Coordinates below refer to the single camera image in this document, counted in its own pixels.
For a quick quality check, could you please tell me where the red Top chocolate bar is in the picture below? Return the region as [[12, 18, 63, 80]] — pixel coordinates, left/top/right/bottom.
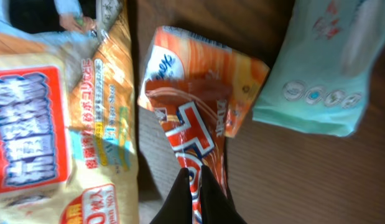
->
[[145, 80, 232, 223]]

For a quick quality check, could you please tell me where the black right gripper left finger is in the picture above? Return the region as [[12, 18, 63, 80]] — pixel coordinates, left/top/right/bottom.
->
[[151, 168, 192, 224]]

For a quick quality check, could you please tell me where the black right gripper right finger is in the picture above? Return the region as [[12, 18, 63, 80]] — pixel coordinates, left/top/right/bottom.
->
[[200, 166, 246, 224]]

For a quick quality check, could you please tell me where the teal wet wipes pack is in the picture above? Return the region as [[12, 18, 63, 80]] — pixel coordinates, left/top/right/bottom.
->
[[253, 0, 385, 137]]

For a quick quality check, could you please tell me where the yellow snack chip bag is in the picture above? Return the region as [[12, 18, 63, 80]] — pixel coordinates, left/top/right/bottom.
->
[[0, 0, 139, 223]]

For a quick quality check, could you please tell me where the small orange white box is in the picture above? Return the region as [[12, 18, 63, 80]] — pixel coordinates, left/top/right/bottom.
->
[[137, 26, 270, 138]]

